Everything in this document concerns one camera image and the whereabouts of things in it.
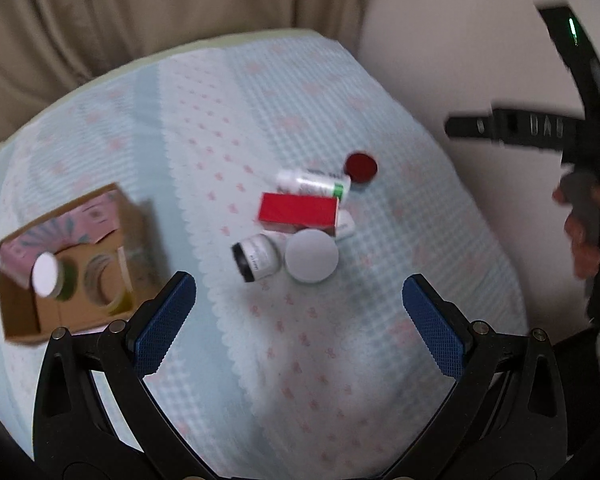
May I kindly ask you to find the red rectangular box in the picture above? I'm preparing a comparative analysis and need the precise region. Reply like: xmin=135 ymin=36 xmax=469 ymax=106
xmin=257 ymin=192 xmax=341 ymax=237

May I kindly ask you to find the white bottle with green label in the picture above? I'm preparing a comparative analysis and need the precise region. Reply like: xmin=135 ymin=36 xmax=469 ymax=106
xmin=276 ymin=167 xmax=352 ymax=202

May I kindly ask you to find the light blue printed blanket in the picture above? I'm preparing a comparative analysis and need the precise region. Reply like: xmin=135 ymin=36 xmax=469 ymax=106
xmin=0 ymin=35 xmax=531 ymax=480

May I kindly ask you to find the green jar with white lid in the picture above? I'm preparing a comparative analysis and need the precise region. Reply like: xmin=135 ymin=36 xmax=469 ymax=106
xmin=32 ymin=252 xmax=77 ymax=302

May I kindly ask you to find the cardboard box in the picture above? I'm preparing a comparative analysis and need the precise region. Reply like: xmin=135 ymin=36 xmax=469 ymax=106
xmin=0 ymin=183 xmax=168 ymax=345

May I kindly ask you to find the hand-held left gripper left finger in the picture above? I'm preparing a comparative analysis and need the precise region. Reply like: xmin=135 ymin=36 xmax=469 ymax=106
xmin=32 ymin=271 xmax=216 ymax=480

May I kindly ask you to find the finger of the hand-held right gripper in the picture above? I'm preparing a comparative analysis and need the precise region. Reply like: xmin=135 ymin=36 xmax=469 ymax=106
xmin=444 ymin=105 xmax=583 ymax=153

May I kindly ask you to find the pink patterned box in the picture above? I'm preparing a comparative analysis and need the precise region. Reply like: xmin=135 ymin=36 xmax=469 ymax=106
xmin=0 ymin=195 xmax=123 ymax=281

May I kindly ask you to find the small white bottle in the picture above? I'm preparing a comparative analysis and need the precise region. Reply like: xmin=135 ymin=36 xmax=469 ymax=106
xmin=334 ymin=209 xmax=356 ymax=241

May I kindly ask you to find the cream mattress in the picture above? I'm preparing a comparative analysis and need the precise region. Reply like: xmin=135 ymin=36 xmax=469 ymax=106
xmin=0 ymin=26 xmax=353 ymax=171

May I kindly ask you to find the beige curtain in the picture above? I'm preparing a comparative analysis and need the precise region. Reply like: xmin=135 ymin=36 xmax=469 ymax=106
xmin=0 ymin=0 xmax=383 ymax=161

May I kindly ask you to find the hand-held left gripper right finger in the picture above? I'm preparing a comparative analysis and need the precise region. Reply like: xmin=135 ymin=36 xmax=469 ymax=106
xmin=380 ymin=274 xmax=569 ymax=480

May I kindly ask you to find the person's right hand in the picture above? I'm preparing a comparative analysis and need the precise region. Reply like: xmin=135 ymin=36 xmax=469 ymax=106
xmin=552 ymin=172 xmax=600 ymax=281

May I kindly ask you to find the white jar with black lid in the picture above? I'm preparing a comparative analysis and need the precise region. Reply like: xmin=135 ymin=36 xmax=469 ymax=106
xmin=231 ymin=233 xmax=283 ymax=284

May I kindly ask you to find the dark red round lid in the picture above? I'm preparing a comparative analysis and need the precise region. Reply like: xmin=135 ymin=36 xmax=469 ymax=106
xmin=343 ymin=151 xmax=379 ymax=184

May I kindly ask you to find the round white jar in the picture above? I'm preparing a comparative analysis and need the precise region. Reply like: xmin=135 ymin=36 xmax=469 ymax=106
xmin=284 ymin=229 xmax=340 ymax=284

